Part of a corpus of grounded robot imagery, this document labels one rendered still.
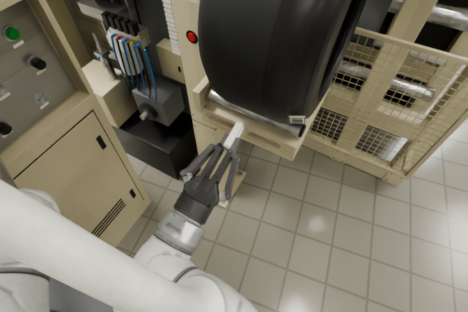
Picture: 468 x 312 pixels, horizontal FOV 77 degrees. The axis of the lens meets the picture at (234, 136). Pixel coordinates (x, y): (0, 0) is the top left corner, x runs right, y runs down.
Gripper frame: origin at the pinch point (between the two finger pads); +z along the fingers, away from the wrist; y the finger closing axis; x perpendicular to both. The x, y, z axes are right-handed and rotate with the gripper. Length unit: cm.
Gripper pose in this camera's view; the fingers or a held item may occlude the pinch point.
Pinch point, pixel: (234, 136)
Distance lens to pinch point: 66.8
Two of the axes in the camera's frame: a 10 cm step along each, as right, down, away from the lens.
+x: 1.3, 4.0, 9.1
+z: 4.7, -8.3, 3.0
